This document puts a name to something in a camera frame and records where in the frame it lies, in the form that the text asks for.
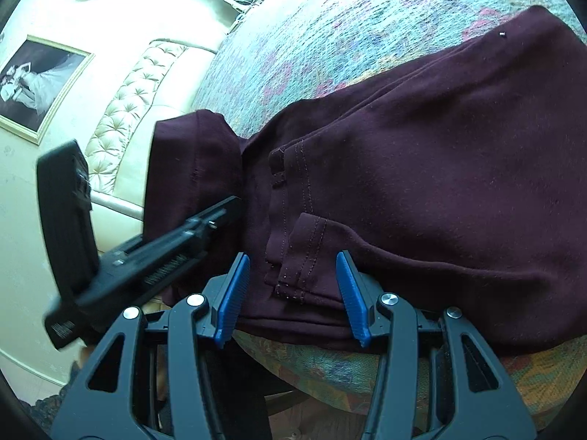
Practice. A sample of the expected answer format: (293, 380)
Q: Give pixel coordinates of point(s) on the cream tufted leather headboard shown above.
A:
(133, 114)

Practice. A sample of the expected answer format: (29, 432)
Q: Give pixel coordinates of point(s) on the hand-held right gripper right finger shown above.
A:
(353, 298)

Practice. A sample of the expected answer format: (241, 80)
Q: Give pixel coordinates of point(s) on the framed black-and-white photo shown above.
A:
(36, 82)

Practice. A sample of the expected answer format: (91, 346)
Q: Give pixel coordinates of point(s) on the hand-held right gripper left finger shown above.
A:
(234, 298)

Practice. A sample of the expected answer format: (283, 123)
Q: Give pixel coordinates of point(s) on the dark maroon pants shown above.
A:
(412, 169)

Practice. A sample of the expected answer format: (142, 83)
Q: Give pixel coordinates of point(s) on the bed with floral bedspread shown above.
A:
(321, 32)

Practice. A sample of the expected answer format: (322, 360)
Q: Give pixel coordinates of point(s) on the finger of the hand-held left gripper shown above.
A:
(215, 216)

